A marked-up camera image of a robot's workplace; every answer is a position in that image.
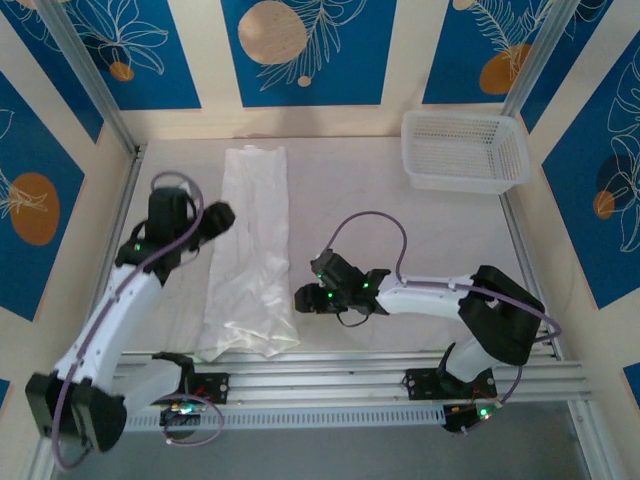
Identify white t-shirt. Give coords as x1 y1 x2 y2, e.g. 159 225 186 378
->
197 144 300 362

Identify black controller board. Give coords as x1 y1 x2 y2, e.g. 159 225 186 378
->
159 402 202 429
443 402 496 435

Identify white perforated plastic basket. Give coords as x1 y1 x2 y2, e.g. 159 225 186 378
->
399 110 532 195

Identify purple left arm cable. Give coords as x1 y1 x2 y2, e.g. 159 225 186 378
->
49 171 225 471

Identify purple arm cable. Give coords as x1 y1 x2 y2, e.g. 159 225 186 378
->
49 171 225 471
327 211 561 435

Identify aluminium profile rail frame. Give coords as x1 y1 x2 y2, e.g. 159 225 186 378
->
42 349 586 414

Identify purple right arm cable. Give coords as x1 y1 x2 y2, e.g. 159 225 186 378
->
327 211 561 435

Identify grey slotted cable duct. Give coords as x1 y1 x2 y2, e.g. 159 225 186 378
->
62 403 446 434

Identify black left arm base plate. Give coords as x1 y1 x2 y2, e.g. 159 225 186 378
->
138 372 230 406

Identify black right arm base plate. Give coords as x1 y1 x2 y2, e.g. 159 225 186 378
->
403 367 499 401

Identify blue floral wall panel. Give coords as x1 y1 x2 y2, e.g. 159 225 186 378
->
542 42 640 311
221 0 399 108
64 0 203 112
422 0 556 106
519 0 614 134
0 0 106 146
0 69 86 321

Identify aluminium frame post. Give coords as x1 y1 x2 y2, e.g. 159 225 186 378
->
501 0 585 119
37 0 146 157

